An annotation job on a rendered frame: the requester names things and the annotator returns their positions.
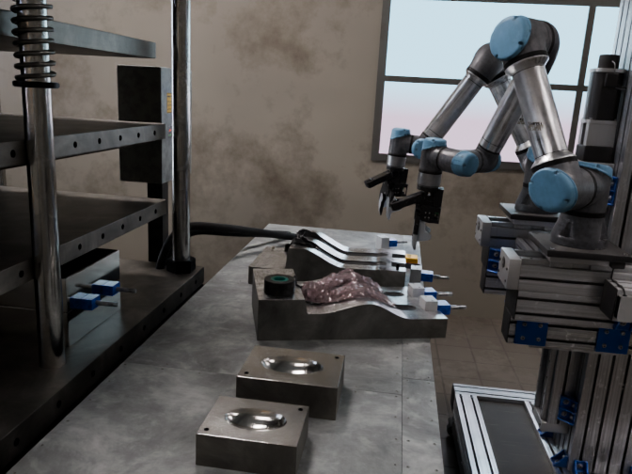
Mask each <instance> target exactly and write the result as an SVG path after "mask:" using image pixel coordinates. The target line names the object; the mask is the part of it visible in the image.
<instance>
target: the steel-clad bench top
mask: <svg viewBox="0 0 632 474"><path fill-rule="evenodd" d="M264 229H269V230H284V231H291V232H292V233H296V232H298V231H299V230H300V229H308V230H316V231H319V232H321V233H323V234H324V235H326V236H328V237H330V238H331V239H333V240H334V241H336V242H338V243H339V244H341V245H344V246H347V247H351V248H373V249H377V248H376V247H375V246H376V235H386V236H387V237H389V238H394V239H396V240H398V241H407V244H397V246H392V247H389V248H388V249H395V250H405V254H410V255H418V259H419V262H420V266H421V270H422V265H421V256H420V248H419V242H417V245H416V250H414V249H413V246H412V236H409V235H399V234H387V233H376V232H365V231H354V230H343V229H321V228H310V227H299V226H288V225H277V224H268V225H267V226H266V227H265V228H264ZM291 242H292V240H284V239H277V238H266V237H255V238H254V239H253V240H252V241H251V242H249V243H248V244H247V245H246V246H245V247H244V248H243V249H242V250H241V251H240V252H239V253H238V254H237V255H236V256H235V257H234V258H233V259H231V260H230V261H229V262H228V263H227V264H226V265H225V266H224V267H223V268H222V269H221V270H220V271H219V272H218V273H217V274H216V275H215V276H213V277H212V278H211V279H210V280H209V281H208V282H207V283H206V284H205V285H204V286H203V287H202V288H201V289H200V290H199V291H198V292H197V293H195V294H194V295H193V296H192V297H191V298H190V299H189V300H188V301H187V302H186V303H185V304H184V305H183V306H182V307H181V308H180V309H179V310H177V311H176V312H175V313H174V314H173V315H172V316H171V317H170V318H169V319H168V320H167V321H166V322H165V323H164V324H163V325H162V326H161V327H159V328H158V329H157V330H156V331H155V332H154V333H153V334H152V335H151V336H150V337H149V338H148V339H147V340H146V341H145V342H144V343H143V344H142V345H140V346H139V347H138V348H137V349H136V350H135V351H134V352H133V353H132V354H131V355H130V356H129V357H128V358H127V359H126V360H125V361H124V362H122V363H121V364H120V365H119V366H118V367H117V368H116V369H115V370H114V371H113V372H112V373H111V374H110V375H109V376H108V377H107V378H106V379H104V380H103V381H102V382H101V383H100V384H99V385H98V386H97V387H96V388H95V389H94V390H93V391H92V392H91V393H90V394H89V395H88V396H87V397H85V398H84V399H83V400H82V401H81V402H80V403H79V404H78V405H77V406H76V407H75V408H74V409H73V410H72V411H71V412H70V413H69V414H68V415H67V416H66V417H65V418H63V419H62V420H61V421H60V422H59V423H58V424H57V425H56V426H55V428H54V429H53V430H52V431H50V432H49V433H48V434H47V435H46V436H45V437H43V438H42V440H41V441H40V442H39V443H38V444H37V445H36V446H35V447H34V448H33V449H31V450H30V451H29V452H28V453H27V454H26V455H25V456H24V457H23V458H22V459H21V460H20V461H19V462H18V463H17V464H16V465H15V466H13V467H12V468H11V469H10V470H9V471H8V472H7V473H6V474H257V473H250V472H243V471H236V470H229V469H223V468H216V467H209V466H197V465H196V433H197V431H198V429H199V427H200V425H201V424H202V422H203V421H204V419H205V418H206V417H207V415H208V413H209V412H210V410H211V409H212V407H213V405H214V403H215V401H216V400H217V398H218V397H219V395H221V396H229V397H236V376H237V374H238V372H239V371H240V369H241V368H242V367H243V365H244V363H245V361H246V359H247V358H248V356H249V354H250V353H251V351H252V349H253V348H254V346H255V345H259V346H268V347H276V348H284V349H293V350H301V351H310V352H318V353H327V354H335V355H344V356H345V362H344V376H343V386H342V391H341V395H340V403H339V408H338V413H337V417H336V420H329V419H315V418H308V437H307V440H306V444H305V447H304V450H303V453H302V457H301V460H300V464H299V467H298V470H297V474H444V467H443V458H442V450H441V440H440V432H439V423H438V414H437V405H436V396H435V380H434V371H433V362H432V353H431V344H430V339H370V340H257V335H256V328H255V322H254V315H253V308H252V284H248V266H249V265H250V264H251V263H252V262H253V261H254V259H256V258H257V257H258V256H259V254H260V253H261V252H262V251H263V249H264V248H265V247H266V246H272V245H273V246H275V247H283V248H285V244H291ZM402 375H403V431H402Z"/></svg>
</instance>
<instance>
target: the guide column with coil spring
mask: <svg viewBox="0 0 632 474"><path fill-rule="evenodd" d="M16 4H47V0H16ZM16 10H17V16H28V15H38V16H48V15H47V8H20V9H16ZM17 25H18V28H21V27H48V21H17ZM31 39H49V33H48V32H23V33H18V40H31ZM47 50H49V43H37V44H19V52H20V51H47ZM49 61H50V55H23V56H20V63H24V62H49ZM20 69H21V74H28V73H49V72H51V68H50V67H26V68H20ZM21 81H32V82H51V77H49V78H28V79H21ZM22 98H23V112H24V140H25V152H26V170H27V184H28V198H29V213H30V228H31V243H32V257H33V268H34V286H35V300H36V315H37V329H38V345H39V366H40V367H41V368H43V369H47V370H50V369H56V368H60V367H62V366H64V365H65V364H66V352H65V334H64V316H63V298H62V281H61V263H60V245H59V227H58V209H57V191H56V174H55V140H54V122H53V104H52V89H51V88H36V87H22Z"/></svg>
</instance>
